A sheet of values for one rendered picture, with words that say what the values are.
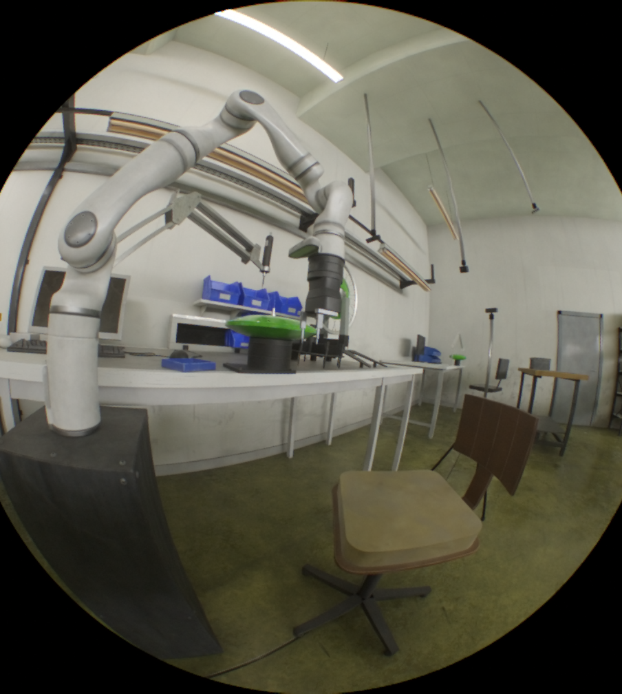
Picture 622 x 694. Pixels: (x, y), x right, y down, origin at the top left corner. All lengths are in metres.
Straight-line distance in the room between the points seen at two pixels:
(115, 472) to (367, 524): 0.49
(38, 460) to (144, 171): 0.41
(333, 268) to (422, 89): 2.74
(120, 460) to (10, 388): 0.51
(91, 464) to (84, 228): 0.29
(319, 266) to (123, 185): 0.38
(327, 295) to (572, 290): 5.39
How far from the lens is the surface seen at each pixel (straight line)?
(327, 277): 0.44
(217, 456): 1.87
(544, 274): 5.50
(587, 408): 5.59
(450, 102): 3.13
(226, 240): 0.91
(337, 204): 0.52
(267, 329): 0.62
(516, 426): 0.67
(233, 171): 1.83
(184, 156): 0.45
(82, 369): 0.37
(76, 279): 0.43
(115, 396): 0.65
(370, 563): 0.55
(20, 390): 0.74
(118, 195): 0.39
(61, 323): 0.37
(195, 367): 0.62
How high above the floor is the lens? 1.01
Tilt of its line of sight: level
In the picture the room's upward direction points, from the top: 5 degrees clockwise
